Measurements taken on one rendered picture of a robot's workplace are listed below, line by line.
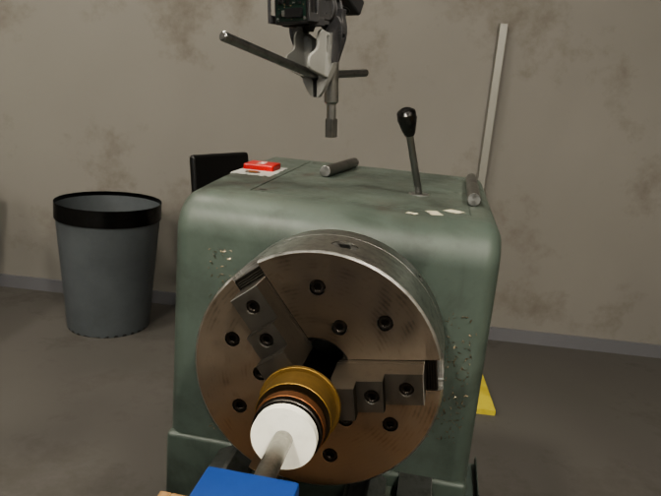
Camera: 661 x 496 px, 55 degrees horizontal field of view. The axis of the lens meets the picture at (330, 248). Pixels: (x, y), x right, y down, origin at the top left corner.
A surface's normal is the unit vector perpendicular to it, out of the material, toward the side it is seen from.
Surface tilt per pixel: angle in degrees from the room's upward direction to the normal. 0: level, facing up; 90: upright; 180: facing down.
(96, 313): 95
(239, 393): 90
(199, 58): 90
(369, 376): 9
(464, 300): 90
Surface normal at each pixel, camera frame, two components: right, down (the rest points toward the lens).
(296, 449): -0.18, 0.23
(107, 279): 0.25, 0.34
